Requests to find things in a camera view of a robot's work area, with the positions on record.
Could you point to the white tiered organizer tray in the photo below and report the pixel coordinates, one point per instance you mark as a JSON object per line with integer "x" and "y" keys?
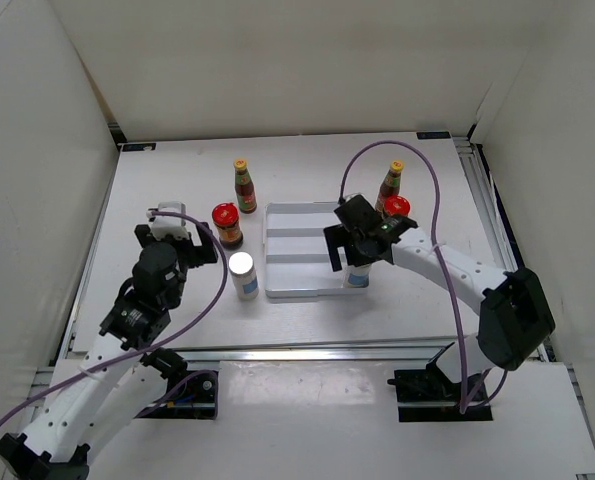
{"x": 297, "y": 264}

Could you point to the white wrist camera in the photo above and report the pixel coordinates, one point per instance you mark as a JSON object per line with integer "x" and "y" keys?
{"x": 349, "y": 197}
{"x": 165, "y": 223}

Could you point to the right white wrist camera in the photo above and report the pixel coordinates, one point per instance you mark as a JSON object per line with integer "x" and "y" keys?
{"x": 349, "y": 197}

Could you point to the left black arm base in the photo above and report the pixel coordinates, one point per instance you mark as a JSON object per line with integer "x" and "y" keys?
{"x": 191, "y": 394}

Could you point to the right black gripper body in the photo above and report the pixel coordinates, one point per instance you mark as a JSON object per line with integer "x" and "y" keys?
{"x": 356, "y": 253}

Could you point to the yellow-cap sauce bottle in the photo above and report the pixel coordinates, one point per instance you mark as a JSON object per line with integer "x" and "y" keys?
{"x": 244, "y": 187}
{"x": 390, "y": 186}

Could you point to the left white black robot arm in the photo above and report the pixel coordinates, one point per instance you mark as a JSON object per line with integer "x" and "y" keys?
{"x": 129, "y": 372}

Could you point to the left black table label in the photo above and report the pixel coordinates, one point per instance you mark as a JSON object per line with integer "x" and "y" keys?
{"x": 138, "y": 147}

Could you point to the right black table label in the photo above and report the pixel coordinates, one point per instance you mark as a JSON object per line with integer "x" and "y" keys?
{"x": 433, "y": 135}

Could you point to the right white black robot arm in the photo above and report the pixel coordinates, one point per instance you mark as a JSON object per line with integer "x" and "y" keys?
{"x": 514, "y": 316}

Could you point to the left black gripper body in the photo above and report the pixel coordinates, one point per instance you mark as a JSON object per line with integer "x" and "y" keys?
{"x": 174, "y": 299}

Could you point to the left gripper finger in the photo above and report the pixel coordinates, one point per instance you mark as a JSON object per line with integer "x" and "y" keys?
{"x": 144, "y": 235}
{"x": 205, "y": 253}

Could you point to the red-lid chili jar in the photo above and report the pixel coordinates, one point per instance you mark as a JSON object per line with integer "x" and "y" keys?
{"x": 225, "y": 218}
{"x": 395, "y": 205}

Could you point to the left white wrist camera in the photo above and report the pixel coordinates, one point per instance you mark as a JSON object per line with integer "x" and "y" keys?
{"x": 165, "y": 223}

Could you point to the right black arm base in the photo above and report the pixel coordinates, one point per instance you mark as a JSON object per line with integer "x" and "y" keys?
{"x": 422, "y": 398}

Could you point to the silver-cap spice shaker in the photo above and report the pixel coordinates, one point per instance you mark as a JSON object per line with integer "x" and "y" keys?
{"x": 244, "y": 276}
{"x": 357, "y": 276}

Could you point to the black table label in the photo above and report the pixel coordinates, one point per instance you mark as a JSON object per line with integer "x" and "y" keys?
{"x": 138, "y": 147}
{"x": 433, "y": 135}

